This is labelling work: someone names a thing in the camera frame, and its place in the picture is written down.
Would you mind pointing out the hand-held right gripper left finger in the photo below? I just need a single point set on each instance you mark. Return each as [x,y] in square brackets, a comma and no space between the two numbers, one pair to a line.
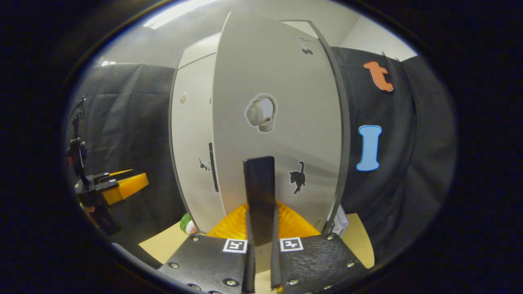
[250,265]

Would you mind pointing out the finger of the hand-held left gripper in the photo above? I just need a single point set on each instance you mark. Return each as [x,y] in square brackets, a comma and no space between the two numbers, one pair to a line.
[112,175]
[124,188]

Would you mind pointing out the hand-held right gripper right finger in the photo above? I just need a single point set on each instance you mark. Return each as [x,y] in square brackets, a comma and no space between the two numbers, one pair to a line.
[276,265]

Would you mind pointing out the beige cabinet door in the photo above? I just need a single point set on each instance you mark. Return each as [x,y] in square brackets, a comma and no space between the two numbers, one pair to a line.
[286,81]
[192,134]

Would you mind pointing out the double-door shoe cabinet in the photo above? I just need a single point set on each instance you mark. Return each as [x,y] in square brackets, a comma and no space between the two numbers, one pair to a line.
[344,143]

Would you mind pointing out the green and white ball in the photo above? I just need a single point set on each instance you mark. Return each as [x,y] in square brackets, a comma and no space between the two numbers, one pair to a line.
[188,223]

